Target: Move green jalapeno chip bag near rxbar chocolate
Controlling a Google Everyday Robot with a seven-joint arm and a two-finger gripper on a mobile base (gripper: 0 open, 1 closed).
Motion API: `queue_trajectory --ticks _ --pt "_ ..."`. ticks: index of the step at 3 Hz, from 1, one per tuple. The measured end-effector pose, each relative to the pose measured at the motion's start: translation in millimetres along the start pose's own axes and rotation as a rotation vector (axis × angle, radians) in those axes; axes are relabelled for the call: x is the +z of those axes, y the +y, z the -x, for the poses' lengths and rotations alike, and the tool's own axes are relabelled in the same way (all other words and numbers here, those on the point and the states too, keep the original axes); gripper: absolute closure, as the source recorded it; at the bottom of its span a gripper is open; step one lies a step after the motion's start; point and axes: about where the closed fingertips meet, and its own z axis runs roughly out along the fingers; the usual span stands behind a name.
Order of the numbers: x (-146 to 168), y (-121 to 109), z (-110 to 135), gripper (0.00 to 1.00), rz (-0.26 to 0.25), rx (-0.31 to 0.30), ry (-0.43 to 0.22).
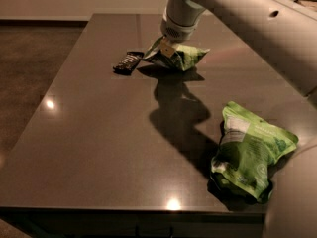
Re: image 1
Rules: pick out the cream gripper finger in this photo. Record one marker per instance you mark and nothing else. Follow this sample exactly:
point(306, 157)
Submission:
point(167, 47)

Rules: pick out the green jalapeno chip bag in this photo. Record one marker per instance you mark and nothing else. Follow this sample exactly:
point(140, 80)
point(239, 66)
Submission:
point(184, 58)

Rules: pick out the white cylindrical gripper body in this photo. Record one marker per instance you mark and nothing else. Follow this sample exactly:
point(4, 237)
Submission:
point(177, 31)

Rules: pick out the light green snack bag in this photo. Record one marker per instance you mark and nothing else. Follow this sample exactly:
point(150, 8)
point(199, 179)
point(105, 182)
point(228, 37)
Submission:
point(248, 147)

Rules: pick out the black rxbar chocolate bar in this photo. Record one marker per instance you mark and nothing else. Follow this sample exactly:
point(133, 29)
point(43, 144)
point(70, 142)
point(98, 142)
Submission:
point(127, 65)

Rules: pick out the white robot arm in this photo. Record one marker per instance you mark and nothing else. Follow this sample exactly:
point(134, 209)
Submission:
point(284, 34)

